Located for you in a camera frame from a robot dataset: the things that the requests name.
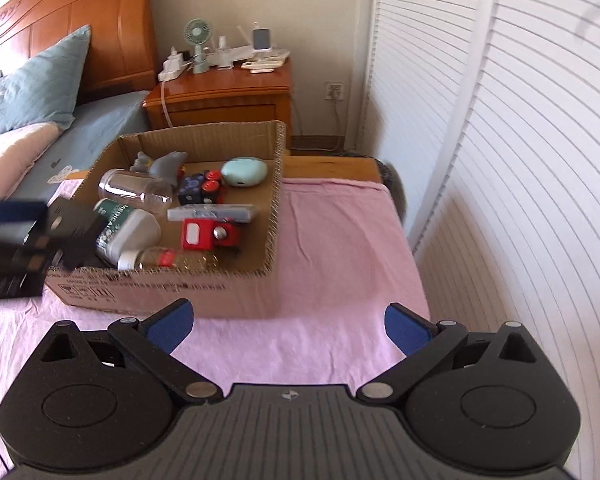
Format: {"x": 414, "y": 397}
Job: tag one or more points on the small green desk fan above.
{"x": 197, "y": 31}

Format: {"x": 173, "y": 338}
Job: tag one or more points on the white wall socket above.
{"x": 335, "y": 90}

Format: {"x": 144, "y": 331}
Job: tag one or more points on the flat white remote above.
{"x": 260, "y": 66}

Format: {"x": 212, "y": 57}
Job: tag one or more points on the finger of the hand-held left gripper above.
{"x": 15, "y": 211}

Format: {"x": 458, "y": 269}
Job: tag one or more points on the wooden headboard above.
{"x": 105, "y": 25}

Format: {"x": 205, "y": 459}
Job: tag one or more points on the mint green case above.
{"x": 245, "y": 172}

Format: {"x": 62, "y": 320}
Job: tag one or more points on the white power strip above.
{"x": 172, "y": 72}

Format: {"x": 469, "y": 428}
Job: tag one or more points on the clear labelled blister pack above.
{"x": 210, "y": 212}

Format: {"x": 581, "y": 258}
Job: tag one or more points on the cardboard box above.
{"x": 180, "y": 295}

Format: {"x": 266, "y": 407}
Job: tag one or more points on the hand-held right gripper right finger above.
{"x": 405, "y": 330}

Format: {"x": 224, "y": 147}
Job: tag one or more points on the pink blanket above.
{"x": 330, "y": 260}

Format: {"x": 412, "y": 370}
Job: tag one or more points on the small clear spray bottle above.
{"x": 223, "y": 47}

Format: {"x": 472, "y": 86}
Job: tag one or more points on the dark fidget cube red buttons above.
{"x": 192, "y": 187}

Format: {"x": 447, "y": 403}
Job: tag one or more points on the grey dog toy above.
{"x": 165, "y": 165}

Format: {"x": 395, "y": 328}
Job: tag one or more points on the teal pillow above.
{"x": 30, "y": 90}

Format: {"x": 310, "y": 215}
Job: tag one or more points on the wooden nightstand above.
{"x": 220, "y": 105}

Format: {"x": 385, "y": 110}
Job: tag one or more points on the pink pillow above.
{"x": 10, "y": 155}

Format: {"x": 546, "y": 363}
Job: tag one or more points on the wooden bed frame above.
{"x": 330, "y": 167}

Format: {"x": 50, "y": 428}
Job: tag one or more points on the white device on stand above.
{"x": 260, "y": 37}

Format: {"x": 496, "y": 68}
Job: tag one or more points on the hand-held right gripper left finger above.
{"x": 172, "y": 325}

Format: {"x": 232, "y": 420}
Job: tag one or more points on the clear plastic jar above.
{"x": 130, "y": 187}

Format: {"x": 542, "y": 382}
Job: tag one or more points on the white charger plug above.
{"x": 176, "y": 55}

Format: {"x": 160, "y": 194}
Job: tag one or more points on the blue patterned bed sheet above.
{"x": 105, "y": 120}

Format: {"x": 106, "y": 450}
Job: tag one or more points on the white louvered door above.
{"x": 420, "y": 85}
{"x": 540, "y": 185}

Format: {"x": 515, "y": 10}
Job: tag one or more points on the clear bottle of golden capsules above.
{"x": 180, "y": 259}

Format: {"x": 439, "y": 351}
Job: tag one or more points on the green label white bottle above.
{"x": 125, "y": 230}

